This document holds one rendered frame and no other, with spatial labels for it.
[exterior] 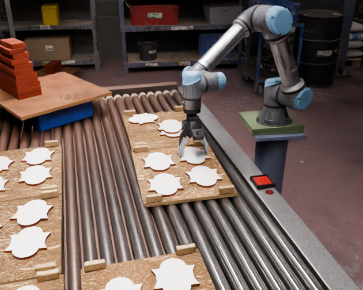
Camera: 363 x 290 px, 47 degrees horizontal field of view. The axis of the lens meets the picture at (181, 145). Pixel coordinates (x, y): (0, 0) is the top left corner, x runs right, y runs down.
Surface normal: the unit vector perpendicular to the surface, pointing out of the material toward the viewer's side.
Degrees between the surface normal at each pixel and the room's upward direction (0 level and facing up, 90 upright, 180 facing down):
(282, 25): 80
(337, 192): 0
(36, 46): 90
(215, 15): 96
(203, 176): 0
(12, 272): 0
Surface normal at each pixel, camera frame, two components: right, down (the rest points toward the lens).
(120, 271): 0.00, -0.89
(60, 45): 0.14, 0.45
